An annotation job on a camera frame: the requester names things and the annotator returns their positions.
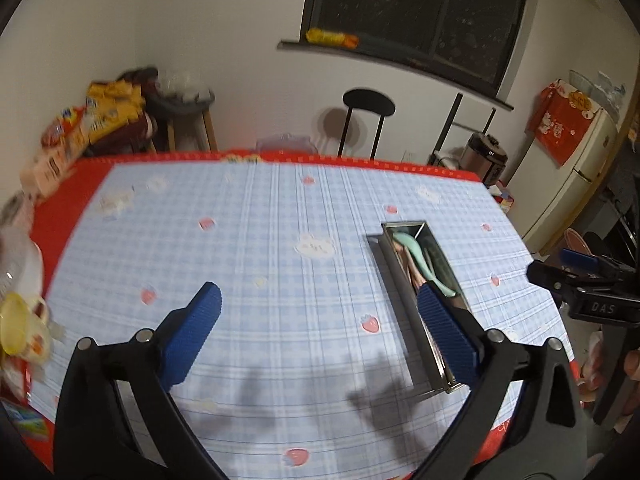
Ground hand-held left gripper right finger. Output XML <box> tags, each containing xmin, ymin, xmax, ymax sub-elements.
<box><xmin>410</xmin><ymin>282</ymin><xmax>587</xmax><ymax>480</ymax></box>

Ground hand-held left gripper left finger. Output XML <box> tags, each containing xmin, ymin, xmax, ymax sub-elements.
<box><xmin>54</xmin><ymin>281</ymin><xmax>223</xmax><ymax>480</ymax></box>

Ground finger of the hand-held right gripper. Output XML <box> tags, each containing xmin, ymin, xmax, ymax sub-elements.
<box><xmin>560</xmin><ymin>248</ymin><xmax>602</xmax><ymax>272</ymax></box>
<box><xmin>526</xmin><ymin>260</ymin><xmax>582</xmax><ymax>302</ymax></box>

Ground metal utensil tray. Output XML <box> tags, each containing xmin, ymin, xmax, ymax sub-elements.
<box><xmin>367</xmin><ymin>219</ymin><xmax>471</xmax><ymax>402</ymax></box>

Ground green spoon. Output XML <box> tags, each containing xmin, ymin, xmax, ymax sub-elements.
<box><xmin>392</xmin><ymin>230</ymin><xmax>457</xmax><ymax>297</ymax></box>

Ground pink spoon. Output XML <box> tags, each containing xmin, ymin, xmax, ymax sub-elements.
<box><xmin>392</xmin><ymin>241</ymin><xmax>426</xmax><ymax>291</ymax></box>

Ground fluffy pink garment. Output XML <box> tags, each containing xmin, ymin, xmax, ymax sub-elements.
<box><xmin>580</xmin><ymin>330</ymin><xmax>609</xmax><ymax>404</ymax></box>

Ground cream fridge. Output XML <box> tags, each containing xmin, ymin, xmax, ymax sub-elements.
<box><xmin>520</xmin><ymin>105</ymin><xmax>619</xmax><ymax>257</ymax></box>

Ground colourful box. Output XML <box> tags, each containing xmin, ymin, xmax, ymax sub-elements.
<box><xmin>492</xmin><ymin>185</ymin><xmax>517</xmax><ymax>214</ymax></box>

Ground blue plaid table mat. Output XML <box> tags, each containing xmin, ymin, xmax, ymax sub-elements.
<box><xmin>45</xmin><ymin>162</ymin><xmax>563</xmax><ymax>480</ymax></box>

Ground brown rice cooker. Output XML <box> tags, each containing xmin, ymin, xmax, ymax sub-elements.
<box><xmin>459</xmin><ymin>132</ymin><xmax>508</xmax><ymax>189</ymax></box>

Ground red printed cloth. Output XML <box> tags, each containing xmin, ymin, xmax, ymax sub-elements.
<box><xmin>527</xmin><ymin>80</ymin><xmax>601</xmax><ymax>167</ymax></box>

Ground glass bowls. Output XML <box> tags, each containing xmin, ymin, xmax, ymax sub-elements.
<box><xmin>567</xmin><ymin>69</ymin><xmax>627</xmax><ymax>112</ymax></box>

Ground yellow cup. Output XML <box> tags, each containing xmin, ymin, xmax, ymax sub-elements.
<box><xmin>0</xmin><ymin>292</ymin><xmax>52</xmax><ymax>362</ymax></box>

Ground black metal rack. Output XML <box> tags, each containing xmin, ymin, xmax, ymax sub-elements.
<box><xmin>432</xmin><ymin>92</ymin><xmax>497</xmax><ymax>167</ymax></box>

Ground crumpled clear plastic bag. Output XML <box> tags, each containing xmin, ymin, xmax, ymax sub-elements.
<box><xmin>0</xmin><ymin>195</ymin><xmax>47</xmax><ymax>302</ymax></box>

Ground clear plastic container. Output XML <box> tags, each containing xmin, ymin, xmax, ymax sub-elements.
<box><xmin>256</xmin><ymin>132</ymin><xmax>319</xmax><ymax>154</ymax></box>

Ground pink snack packet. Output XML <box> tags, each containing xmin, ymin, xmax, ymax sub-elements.
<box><xmin>20</xmin><ymin>145</ymin><xmax>77</xmax><ymax>197</ymax></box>

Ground yellow snack bags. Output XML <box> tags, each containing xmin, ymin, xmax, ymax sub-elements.
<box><xmin>85</xmin><ymin>80</ymin><xmax>147</xmax><ymax>144</ymax></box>

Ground black chair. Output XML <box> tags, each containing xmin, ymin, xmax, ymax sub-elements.
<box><xmin>342</xmin><ymin>88</ymin><xmax>396</xmax><ymax>160</ymax></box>

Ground orange snack bag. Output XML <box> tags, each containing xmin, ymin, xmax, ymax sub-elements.
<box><xmin>40</xmin><ymin>105</ymin><xmax>89</xmax><ymax>149</ymax></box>

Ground black window sill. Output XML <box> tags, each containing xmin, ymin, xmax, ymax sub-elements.
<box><xmin>278</xmin><ymin>39</ymin><xmax>515</xmax><ymax>112</ymax></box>

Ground dark window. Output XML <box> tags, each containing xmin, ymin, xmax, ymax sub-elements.
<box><xmin>300</xmin><ymin>0</ymin><xmax>533</xmax><ymax>100</ymax></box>

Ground yellow snack packet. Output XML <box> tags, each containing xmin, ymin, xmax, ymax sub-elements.
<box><xmin>306</xmin><ymin>29</ymin><xmax>361</xmax><ymax>50</ymax></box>

